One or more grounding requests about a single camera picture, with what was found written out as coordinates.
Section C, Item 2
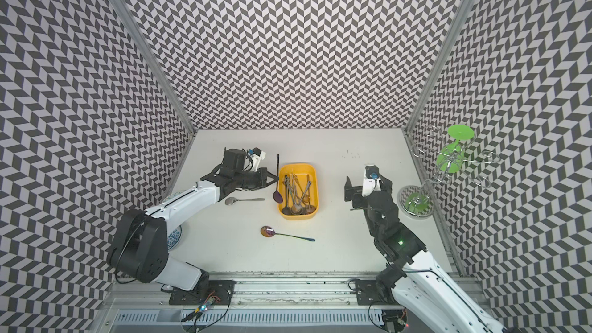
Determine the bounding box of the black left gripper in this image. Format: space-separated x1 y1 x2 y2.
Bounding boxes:
234 167 280 191

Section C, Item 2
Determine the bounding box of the dark purple spoon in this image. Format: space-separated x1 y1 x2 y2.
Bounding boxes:
273 154 284 204

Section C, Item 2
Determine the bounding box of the yellow plastic storage box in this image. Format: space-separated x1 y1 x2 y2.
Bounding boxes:
278 163 320 220

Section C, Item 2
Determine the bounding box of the black handled spoon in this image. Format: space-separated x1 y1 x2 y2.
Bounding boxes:
282 174 291 216

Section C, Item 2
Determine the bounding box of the silver long handled spoon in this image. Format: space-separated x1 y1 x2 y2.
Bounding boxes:
287 175 302 215

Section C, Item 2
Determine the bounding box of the rose gold long spoon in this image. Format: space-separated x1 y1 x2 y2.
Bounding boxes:
304 175 317 215

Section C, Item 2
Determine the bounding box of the copper bowl spoon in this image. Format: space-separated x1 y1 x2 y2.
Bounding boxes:
224 197 265 206

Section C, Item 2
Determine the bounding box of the blue handled spoon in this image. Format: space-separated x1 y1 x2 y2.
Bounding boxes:
260 226 316 242

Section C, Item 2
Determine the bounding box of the plain silver spoon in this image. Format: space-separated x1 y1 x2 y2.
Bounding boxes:
295 191 307 212

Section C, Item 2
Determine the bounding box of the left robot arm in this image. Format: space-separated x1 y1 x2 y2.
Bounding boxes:
107 147 278 291

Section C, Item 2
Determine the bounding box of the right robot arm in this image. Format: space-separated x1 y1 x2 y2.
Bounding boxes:
344 174 510 332

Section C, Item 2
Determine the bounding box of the blue patterned bowl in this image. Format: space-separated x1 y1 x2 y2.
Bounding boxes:
167 225 183 251

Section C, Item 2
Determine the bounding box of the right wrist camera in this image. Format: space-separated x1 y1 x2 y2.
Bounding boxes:
362 165 381 197

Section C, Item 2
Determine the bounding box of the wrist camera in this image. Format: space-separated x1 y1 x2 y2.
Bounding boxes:
362 165 381 197
247 147 266 172

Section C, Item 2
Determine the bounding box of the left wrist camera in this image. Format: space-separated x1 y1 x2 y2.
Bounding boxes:
247 147 266 172

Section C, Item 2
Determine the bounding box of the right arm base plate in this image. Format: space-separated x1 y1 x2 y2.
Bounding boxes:
348 278 397 306

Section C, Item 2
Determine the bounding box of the aluminium front rail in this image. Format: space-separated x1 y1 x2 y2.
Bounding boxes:
105 271 487 311

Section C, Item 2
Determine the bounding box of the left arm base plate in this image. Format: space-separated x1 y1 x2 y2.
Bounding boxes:
169 280 236 306

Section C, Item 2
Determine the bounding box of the aluminium corner post right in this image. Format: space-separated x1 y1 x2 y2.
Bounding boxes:
404 0 476 136

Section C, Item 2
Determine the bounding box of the aluminium corner post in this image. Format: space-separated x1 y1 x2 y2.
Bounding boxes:
109 0 196 135
404 0 476 136

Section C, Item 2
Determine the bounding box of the aluminium corner post left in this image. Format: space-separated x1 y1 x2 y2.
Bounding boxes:
109 0 196 135

